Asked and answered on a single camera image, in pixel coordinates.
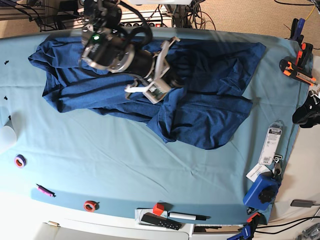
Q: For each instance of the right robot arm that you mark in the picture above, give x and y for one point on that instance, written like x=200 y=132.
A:
x=108 y=46

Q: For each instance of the purple tape roll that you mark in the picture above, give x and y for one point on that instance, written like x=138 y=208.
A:
x=20 y=161

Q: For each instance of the red cube block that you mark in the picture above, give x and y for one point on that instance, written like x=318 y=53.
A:
x=158 y=209

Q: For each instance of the teal table cloth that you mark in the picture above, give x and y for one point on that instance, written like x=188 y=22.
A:
x=81 y=155

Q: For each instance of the blue t-shirt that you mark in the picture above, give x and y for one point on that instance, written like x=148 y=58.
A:
x=205 y=113

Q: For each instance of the red tape roll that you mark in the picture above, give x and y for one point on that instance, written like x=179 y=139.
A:
x=91 y=206

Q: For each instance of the orange black clamp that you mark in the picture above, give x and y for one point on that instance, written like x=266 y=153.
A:
x=303 y=55
x=292 y=71

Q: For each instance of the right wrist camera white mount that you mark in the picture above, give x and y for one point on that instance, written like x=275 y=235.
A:
x=154 y=87

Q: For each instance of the blue box black knob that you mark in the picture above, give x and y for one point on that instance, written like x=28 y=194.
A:
x=262 y=192

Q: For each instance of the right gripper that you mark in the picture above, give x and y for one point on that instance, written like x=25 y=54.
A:
x=142 y=64

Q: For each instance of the silver carabiner keys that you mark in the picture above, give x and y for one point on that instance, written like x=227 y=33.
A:
x=277 y=167

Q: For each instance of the white paper tag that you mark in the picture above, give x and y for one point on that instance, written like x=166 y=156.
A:
x=257 y=170

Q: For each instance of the orange clamp bottom edge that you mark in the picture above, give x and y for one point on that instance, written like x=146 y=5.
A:
x=254 y=217

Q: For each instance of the orange black clamp upper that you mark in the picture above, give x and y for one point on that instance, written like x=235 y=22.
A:
x=303 y=55

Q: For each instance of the grey phone on table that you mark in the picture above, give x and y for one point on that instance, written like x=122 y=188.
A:
x=302 y=203

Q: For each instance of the white black marker pen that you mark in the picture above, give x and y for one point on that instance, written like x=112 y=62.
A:
x=184 y=216

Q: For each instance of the blue clamp bottom edge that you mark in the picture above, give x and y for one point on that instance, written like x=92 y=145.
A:
x=246 y=233

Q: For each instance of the orange black clamp lower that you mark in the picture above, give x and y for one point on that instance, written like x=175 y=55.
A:
x=292 y=71

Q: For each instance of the grey packaged tool card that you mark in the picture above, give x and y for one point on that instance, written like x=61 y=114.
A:
x=271 y=142

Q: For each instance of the white power strip red switch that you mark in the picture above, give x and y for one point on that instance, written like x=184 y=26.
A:
x=140 y=24

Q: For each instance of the pink marker pen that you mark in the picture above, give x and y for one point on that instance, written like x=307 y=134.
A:
x=45 y=191

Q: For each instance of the black remote control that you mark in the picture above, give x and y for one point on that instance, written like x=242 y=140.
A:
x=159 y=221

